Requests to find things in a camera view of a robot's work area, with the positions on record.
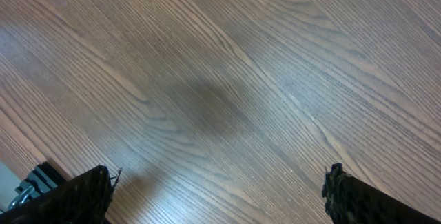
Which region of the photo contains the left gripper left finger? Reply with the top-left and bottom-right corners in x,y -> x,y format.
1,165 -> 121,224

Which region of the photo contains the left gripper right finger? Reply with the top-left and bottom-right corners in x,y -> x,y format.
322,163 -> 440,224

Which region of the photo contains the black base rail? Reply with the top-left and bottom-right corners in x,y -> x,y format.
1,161 -> 67,214

